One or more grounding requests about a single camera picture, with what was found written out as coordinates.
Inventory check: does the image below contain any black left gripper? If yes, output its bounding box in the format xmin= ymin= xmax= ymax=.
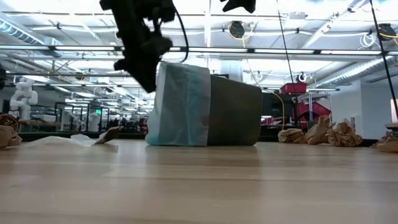
xmin=99 ymin=0 xmax=177 ymax=94

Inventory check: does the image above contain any blue plastic bin liner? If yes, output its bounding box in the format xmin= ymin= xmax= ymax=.
xmin=145 ymin=61 xmax=212 ymax=147

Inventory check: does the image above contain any clear plastic wrapper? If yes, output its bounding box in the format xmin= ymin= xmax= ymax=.
xmin=23 ymin=133 xmax=97 ymax=147

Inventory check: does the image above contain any dark olive trash bin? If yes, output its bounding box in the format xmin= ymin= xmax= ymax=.
xmin=206 ymin=73 xmax=264 ymax=147

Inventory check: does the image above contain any red bin shelf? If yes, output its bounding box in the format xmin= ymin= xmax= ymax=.
xmin=279 ymin=82 xmax=332 ymax=130

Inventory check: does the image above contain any brown cardboard scrap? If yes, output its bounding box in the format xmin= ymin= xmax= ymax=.
xmin=95 ymin=126 xmax=121 ymax=144

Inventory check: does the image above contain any black cage workstation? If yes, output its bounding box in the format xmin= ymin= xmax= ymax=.
xmin=55 ymin=101 xmax=103 ymax=133

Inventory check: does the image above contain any black computer monitor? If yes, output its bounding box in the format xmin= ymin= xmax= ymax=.
xmin=262 ymin=91 xmax=295 ymax=119

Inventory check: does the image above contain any long crumpled brown paper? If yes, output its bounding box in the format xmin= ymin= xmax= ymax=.
xmin=0 ymin=113 xmax=23 ymax=149

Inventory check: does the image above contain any black ceiling cable reel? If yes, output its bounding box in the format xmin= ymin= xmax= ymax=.
xmin=228 ymin=20 xmax=246 ymax=40
xmin=377 ymin=23 xmax=398 ymax=42

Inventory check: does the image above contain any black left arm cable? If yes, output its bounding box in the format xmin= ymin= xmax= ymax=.
xmin=172 ymin=6 xmax=190 ymax=63

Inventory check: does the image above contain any taut black cable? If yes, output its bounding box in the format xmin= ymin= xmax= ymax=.
xmin=275 ymin=0 xmax=296 ymax=85

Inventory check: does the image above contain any yellow power cable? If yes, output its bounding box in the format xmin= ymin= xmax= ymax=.
xmin=228 ymin=26 xmax=286 ymax=131

